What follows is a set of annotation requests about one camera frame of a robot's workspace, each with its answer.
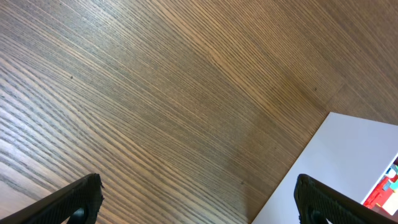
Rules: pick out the multicolour puzzle cube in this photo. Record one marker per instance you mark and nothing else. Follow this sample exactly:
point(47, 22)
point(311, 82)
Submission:
point(390, 205)

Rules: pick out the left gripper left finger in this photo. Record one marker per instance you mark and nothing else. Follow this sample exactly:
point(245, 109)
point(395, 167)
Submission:
point(78, 202)

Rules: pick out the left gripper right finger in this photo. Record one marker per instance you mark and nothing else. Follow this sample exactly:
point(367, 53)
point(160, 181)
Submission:
point(317, 203)

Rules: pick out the red toy fire truck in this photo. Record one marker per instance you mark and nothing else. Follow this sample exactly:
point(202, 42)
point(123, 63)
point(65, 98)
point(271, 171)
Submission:
point(380, 193)

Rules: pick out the white box pink interior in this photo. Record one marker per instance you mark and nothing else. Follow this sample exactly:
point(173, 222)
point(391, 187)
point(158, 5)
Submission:
point(346, 153)

